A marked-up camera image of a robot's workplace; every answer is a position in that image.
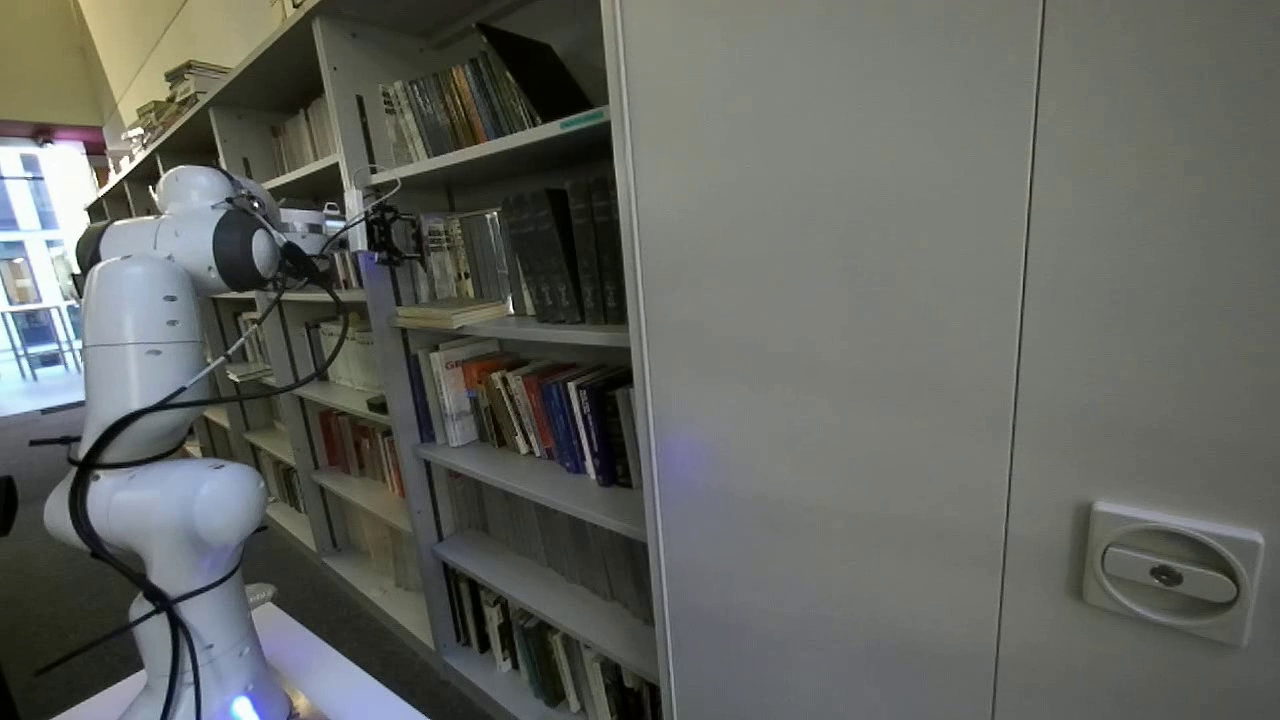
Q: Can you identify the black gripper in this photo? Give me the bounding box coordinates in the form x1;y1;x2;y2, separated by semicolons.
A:
365;203;423;265

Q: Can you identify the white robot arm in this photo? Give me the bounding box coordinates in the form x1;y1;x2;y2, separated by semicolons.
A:
45;164;423;720

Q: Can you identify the pile of flat books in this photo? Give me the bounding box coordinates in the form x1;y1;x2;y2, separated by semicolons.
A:
394;302;514;332

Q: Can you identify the grey metal bookshelf right unit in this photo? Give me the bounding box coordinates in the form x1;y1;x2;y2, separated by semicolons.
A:
317;0;666;720

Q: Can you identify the grey metal bookshelf unit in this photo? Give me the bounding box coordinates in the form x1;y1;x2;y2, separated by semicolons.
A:
317;0;666;720
79;94;437;656

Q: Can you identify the grey metal bookshelf left unit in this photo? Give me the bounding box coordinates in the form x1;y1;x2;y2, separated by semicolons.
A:
79;94;437;656

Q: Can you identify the white robot table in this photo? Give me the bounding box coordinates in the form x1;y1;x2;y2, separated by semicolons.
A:
53;596;431;720

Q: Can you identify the white cabinet lock handle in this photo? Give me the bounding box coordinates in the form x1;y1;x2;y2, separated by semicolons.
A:
1079;499;1263;649

